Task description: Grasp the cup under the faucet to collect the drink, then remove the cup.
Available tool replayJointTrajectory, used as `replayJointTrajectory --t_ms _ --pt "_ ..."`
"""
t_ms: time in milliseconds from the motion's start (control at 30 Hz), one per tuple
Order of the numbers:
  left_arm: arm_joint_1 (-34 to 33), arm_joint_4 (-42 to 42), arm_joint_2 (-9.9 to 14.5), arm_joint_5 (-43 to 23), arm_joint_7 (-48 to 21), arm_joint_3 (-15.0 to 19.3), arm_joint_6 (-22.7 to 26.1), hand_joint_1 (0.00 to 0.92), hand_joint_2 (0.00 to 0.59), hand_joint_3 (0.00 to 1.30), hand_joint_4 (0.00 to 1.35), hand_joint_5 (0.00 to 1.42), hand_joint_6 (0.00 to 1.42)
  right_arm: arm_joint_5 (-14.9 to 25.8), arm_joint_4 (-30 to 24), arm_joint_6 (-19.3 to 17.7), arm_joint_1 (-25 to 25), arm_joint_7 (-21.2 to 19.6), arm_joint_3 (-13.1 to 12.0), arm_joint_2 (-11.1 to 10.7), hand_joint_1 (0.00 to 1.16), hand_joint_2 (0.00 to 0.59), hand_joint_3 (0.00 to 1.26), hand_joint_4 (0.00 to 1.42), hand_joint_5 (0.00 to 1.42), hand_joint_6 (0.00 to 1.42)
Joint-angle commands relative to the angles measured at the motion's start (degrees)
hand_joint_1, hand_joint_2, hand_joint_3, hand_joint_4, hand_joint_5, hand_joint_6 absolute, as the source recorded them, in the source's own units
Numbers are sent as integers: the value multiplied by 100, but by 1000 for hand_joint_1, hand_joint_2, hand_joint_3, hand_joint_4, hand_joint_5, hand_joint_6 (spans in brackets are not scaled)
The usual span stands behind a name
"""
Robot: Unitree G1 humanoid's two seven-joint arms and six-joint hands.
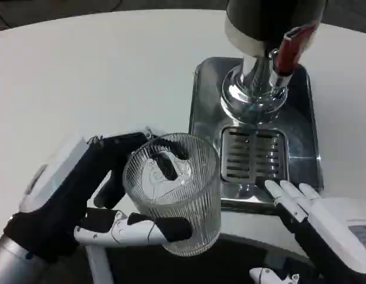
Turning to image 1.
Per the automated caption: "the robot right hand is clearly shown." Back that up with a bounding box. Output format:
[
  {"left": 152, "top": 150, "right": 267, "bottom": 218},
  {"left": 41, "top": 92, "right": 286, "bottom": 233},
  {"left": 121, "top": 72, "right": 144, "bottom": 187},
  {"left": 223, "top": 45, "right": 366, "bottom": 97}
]
[{"left": 249, "top": 179, "right": 366, "bottom": 284}]

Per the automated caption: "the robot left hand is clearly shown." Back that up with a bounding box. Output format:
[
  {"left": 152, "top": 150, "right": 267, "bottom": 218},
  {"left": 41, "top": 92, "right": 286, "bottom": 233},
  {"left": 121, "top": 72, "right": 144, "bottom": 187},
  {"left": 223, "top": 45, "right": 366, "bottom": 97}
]
[{"left": 5, "top": 131, "right": 193, "bottom": 264}]

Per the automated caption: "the clear ribbed glass cup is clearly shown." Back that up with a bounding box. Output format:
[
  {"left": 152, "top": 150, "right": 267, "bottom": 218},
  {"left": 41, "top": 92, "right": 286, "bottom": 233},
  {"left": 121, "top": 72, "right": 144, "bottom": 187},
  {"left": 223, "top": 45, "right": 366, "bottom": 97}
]
[{"left": 123, "top": 133, "right": 221, "bottom": 257}]

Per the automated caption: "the steel drip tray grid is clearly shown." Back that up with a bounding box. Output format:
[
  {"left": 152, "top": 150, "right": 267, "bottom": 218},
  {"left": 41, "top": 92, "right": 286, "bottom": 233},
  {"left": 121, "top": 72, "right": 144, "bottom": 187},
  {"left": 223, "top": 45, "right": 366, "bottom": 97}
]
[{"left": 220, "top": 127, "right": 290, "bottom": 182}]

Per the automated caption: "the steel drip tray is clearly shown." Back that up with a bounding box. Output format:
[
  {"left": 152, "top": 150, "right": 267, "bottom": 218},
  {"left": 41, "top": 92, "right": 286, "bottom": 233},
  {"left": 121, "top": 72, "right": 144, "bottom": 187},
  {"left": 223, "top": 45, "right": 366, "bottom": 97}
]
[{"left": 188, "top": 56, "right": 325, "bottom": 213}]

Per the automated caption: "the red tap handle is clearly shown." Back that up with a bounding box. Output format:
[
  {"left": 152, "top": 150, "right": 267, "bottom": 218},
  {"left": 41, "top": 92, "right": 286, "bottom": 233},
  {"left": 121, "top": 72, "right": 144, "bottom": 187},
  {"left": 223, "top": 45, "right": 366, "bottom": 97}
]
[{"left": 274, "top": 24, "right": 317, "bottom": 74}]

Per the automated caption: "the drink dispenser with chrome base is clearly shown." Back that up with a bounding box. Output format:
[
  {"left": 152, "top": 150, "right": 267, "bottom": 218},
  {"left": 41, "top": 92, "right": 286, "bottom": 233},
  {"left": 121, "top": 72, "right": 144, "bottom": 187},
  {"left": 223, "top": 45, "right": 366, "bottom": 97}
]
[{"left": 220, "top": 0, "right": 326, "bottom": 122}]

